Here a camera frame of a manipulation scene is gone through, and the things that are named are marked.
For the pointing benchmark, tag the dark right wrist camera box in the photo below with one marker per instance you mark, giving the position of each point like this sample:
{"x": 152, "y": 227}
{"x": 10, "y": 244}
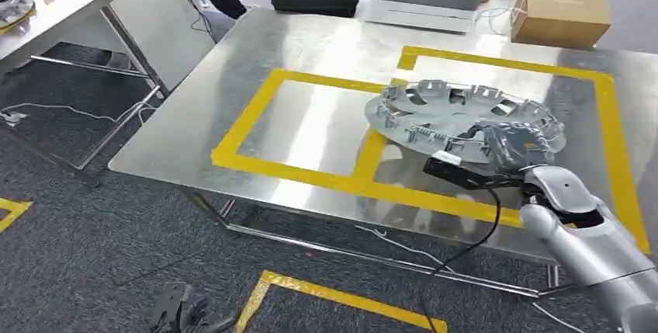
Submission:
{"x": 468, "y": 174}

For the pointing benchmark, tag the steel table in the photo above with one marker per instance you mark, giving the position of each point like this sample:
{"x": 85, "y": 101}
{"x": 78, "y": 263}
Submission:
{"x": 308, "y": 42}

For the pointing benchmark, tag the brown cardboard box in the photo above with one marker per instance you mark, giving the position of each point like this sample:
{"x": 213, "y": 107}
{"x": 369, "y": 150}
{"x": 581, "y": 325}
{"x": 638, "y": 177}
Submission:
{"x": 560, "y": 17}

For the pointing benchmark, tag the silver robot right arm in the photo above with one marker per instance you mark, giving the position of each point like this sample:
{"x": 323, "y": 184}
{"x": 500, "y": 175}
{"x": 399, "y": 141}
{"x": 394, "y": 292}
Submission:
{"x": 591, "y": 238}

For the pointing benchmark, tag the white flat box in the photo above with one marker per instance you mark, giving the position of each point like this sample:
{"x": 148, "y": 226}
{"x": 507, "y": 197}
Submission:
{"x": 411, "y": 17}

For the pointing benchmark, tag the grey plastic part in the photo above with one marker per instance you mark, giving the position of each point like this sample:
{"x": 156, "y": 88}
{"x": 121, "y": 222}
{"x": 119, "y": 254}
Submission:
{"x": 13, "y": 6}

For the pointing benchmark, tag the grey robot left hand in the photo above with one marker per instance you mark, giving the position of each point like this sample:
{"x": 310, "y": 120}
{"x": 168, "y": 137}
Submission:
{"x": 205, "y": 318}

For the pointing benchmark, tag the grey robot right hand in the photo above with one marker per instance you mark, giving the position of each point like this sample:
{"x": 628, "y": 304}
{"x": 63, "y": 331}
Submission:
{"x": 514, "y": 148}

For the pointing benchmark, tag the silver wheel hubcap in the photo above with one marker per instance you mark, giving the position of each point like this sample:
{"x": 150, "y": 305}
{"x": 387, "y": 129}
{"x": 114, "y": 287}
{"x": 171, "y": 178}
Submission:
{"x": 437, "y": 109}

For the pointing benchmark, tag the white table with metal legs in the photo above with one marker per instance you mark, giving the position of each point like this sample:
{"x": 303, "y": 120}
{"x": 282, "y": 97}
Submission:
{"x": 51, "y": 17}

